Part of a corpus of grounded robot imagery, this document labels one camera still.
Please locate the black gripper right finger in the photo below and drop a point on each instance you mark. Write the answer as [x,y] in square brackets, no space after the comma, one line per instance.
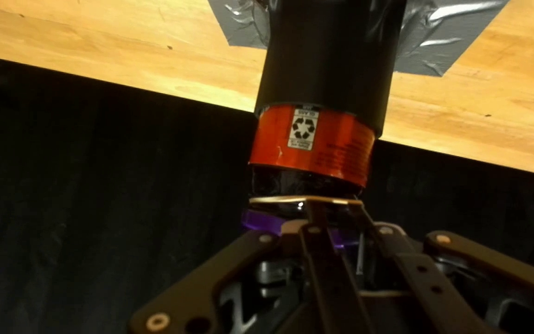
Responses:
[464,278]

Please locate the small silver tray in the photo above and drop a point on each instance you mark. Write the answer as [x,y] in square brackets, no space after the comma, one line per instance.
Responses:
[442,37]

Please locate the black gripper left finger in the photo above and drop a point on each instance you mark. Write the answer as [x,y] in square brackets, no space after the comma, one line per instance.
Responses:
[232,269]

